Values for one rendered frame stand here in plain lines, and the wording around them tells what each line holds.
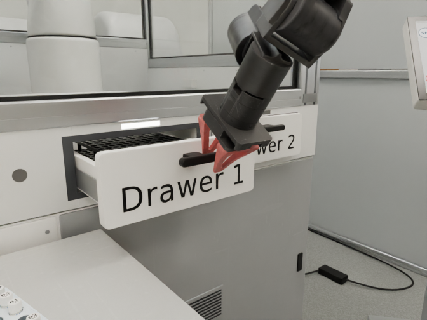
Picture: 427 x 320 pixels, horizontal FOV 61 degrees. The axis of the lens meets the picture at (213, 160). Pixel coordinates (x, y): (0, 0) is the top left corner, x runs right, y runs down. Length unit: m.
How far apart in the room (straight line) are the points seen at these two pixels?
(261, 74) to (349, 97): 1.81
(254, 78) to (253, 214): 0.55
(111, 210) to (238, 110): 0.22
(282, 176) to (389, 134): 1.23
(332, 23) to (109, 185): 0.35
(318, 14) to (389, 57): 1.72
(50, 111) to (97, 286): 0.29
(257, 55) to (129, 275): 0.34
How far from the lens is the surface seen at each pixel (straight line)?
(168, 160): 0.55
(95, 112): 0.67
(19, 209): 0.66
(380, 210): 2.26
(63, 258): 0.61
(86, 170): 0.62
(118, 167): 0.52
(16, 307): 0.44
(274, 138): 0.92
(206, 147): 0.56
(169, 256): 0.82
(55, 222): 0.68
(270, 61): 0.44
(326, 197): 2.42
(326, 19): 0.44
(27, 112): 0.63
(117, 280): 0.53
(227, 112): 0.49
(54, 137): 0.65
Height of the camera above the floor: 1.03
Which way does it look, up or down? 14 degrees down
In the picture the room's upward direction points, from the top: straight up
